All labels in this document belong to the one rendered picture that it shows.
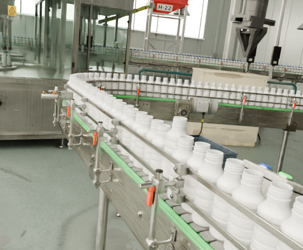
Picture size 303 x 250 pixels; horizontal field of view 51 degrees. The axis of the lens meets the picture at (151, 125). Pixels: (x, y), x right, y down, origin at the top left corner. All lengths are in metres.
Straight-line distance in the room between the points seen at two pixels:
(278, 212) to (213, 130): 4.72
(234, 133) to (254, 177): 4.80
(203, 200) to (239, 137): 4.76
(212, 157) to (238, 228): 0.15
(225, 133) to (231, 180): 4.70
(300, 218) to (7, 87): 3.82
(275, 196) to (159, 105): 2.13
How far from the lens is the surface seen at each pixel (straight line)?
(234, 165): 0.64
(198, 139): 1.75
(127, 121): 1.08
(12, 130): 4.23
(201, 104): 2.54
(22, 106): 4.17
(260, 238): 0.60
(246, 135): 5.49
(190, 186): 0.75
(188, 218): 0.76
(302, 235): 0.54
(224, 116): 2.79
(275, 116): 2.99
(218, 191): 0.64
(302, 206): 0.53
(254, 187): 0.60
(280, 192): 0.57
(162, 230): 0.83
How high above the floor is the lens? 1.36
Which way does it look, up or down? 13 degrees down
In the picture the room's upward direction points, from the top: 6 degrees clockwise
